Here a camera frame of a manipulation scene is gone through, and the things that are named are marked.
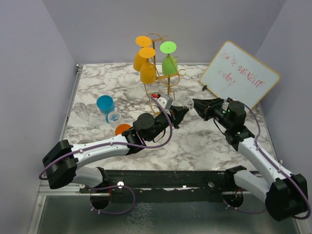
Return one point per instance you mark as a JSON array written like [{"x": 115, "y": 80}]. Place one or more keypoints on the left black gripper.
[{"x": 176, "y": 114}]

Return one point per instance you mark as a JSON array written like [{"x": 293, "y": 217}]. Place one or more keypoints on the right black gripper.
[{"x": 202, "y": 106}]

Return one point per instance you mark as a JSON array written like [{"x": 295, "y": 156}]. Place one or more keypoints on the green plastic wine glass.
[{"x": 169, "y": 64}]

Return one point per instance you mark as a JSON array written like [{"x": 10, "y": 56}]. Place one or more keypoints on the clear wine glass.
[
  {"x": 185, "y": 102},
  {"x": 82, "y": 112}
]

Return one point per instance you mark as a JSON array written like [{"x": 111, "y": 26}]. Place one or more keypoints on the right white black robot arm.
[{"x": 283, "y": 193}]

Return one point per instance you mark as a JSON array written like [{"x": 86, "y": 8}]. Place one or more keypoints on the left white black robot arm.
[{"x": 62, "y": 163}]

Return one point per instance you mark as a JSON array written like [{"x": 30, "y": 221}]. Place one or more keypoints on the orange plastic wine glass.
[{"x": 122, "y": 128}]

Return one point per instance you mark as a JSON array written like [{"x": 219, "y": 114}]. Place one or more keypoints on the blue plastic wine glass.
[{"x": 106, "y": 105}]

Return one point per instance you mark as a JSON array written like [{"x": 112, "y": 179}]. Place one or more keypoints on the clear fallen wine glass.
[{"x": 82, "y": 112}]

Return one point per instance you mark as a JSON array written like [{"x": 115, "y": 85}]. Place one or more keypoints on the clear glass blue tint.
[{"x": 114, "y": 119}]

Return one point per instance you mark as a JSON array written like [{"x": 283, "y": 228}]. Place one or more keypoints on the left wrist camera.
[{"x": 163, "y": 100}]

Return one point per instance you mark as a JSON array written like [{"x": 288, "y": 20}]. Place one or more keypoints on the gold wire glass rack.
[{"x": 170, "y": 80}]

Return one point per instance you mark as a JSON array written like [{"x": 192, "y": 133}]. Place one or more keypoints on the small whiteboard yellow frame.
[{"x": 234, "y": 73}]

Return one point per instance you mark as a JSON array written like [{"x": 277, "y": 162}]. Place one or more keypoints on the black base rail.
[{"x": 166, "y": 186}]

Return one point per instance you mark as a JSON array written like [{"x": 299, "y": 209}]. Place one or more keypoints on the aluminium extrusion rail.
[{"x": 69, "y": 190}]

